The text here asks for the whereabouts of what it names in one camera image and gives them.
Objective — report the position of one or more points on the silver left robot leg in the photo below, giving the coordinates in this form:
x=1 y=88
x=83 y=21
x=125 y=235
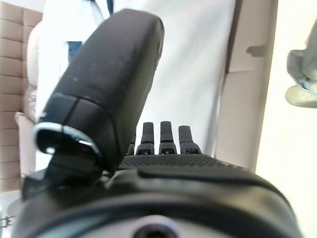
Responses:
x=302 y=64

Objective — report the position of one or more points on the beige pillow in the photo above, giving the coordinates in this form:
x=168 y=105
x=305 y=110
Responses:
x=24 y=143
x=33 y=54

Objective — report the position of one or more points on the white t-shirt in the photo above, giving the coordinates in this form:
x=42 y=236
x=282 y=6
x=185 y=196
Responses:
x=79 y=19

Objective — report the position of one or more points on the tufted brown headboard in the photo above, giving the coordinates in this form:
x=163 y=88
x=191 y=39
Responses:
x=12 y=74

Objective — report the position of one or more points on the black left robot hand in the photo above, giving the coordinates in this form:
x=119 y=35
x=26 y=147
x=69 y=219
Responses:
x=111 y=74

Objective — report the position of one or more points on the patterned grey cushion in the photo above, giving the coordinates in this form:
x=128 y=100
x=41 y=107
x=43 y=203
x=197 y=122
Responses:
x=30 y=101

